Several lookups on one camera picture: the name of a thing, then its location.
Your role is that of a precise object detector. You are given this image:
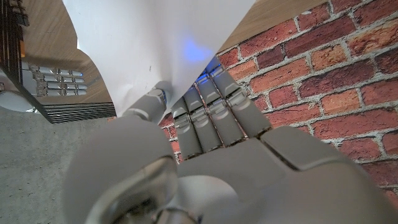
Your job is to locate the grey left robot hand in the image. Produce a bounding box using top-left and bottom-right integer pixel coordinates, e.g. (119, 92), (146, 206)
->
(62, 55), (398, 224)

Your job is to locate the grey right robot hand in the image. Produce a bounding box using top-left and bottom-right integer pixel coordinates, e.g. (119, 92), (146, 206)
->
(21, 60), (90, 98)

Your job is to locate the white paper sheet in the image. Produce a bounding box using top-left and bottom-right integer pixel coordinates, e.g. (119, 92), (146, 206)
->
(62, 0), (257, 118)

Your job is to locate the red brick printed backdrop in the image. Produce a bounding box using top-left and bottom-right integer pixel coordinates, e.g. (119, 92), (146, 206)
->
(107, 0), (398, 200)

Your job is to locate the black wire file holder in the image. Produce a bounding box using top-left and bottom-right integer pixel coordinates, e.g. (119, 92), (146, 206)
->
(0, 0), (117, 124)

